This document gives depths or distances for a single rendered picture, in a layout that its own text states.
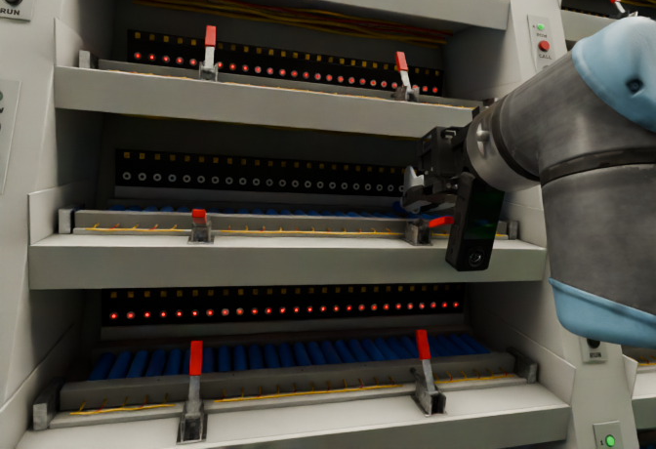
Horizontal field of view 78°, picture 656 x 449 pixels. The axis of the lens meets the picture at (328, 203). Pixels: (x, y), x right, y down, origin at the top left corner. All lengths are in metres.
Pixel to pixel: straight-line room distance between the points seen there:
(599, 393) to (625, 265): 0.38
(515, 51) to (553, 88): 0.38
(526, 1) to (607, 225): 0.53
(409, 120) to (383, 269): 0.20
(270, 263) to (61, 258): 0.21
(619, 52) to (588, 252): 0.13
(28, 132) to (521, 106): 0.47
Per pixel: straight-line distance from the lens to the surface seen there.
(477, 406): 0.58
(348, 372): 0.55
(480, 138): 0.40
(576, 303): 0.32
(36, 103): 0.53
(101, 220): 0.53
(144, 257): 0.47
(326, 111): 0.53
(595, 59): 0.33
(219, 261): 0.46
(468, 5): 0.72
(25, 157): 0.51
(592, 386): 0.66
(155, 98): 0.52
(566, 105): 0.34
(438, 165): 0.49
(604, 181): 0.32
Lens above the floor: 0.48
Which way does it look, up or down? 13 degrees up
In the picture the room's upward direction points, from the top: 2 degrees counter-clockwise
